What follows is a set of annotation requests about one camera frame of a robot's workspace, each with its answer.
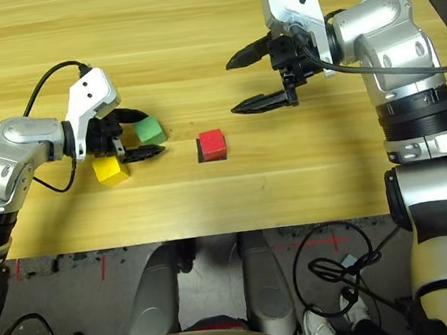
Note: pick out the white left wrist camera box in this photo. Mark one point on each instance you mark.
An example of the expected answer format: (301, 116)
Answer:
(89, 93)

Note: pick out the silver left robot leg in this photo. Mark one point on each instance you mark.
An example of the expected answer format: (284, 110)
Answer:
(152, 293)

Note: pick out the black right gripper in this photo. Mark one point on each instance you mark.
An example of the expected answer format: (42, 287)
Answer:
(289, 54)

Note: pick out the red wooden block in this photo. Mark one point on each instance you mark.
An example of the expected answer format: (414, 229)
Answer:
(212, 141)

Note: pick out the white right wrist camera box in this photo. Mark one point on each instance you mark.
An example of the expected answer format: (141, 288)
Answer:
(291, 2)

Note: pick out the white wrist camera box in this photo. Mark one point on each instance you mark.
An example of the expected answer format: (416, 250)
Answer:
(291, 2)
(89, 93)

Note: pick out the silver robot leg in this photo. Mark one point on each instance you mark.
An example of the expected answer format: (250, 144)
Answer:
(152, 293)
(264, 286)

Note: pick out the green wooden block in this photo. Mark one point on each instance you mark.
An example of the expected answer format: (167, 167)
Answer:
(148, 130)

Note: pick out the red tape strip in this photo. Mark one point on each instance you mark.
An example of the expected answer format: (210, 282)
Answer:
(103, 268)

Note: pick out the grey-blue tape piece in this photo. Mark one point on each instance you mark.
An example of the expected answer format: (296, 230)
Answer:
(350, 261)

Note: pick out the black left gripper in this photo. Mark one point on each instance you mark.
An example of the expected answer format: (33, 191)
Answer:
(101, 135)

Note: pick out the silver right robot leg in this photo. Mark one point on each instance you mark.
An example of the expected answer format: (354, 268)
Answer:
(264, 286)

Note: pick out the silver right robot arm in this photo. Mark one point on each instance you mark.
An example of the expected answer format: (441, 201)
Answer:
(409, 78)

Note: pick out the yellow wooden block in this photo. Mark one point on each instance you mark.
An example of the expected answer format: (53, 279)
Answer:
(109, 170)

